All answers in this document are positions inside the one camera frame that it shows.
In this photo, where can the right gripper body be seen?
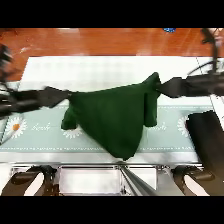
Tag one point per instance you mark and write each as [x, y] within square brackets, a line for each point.
[171, 87]

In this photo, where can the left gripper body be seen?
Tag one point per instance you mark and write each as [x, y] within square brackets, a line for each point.
[55, 96]

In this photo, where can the green T-shirt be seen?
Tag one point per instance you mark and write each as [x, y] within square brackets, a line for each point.
[113, 116]

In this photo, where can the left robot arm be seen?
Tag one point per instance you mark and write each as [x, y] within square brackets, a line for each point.
[23, 100]

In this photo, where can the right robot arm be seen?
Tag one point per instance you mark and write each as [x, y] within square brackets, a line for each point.
[203, 85]

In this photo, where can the blue object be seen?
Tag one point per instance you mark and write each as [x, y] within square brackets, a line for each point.
[169, 30]

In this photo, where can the black garment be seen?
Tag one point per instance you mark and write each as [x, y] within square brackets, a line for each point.
[206, 140]

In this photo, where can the silver frame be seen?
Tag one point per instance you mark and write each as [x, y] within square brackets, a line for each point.
[86, 180]

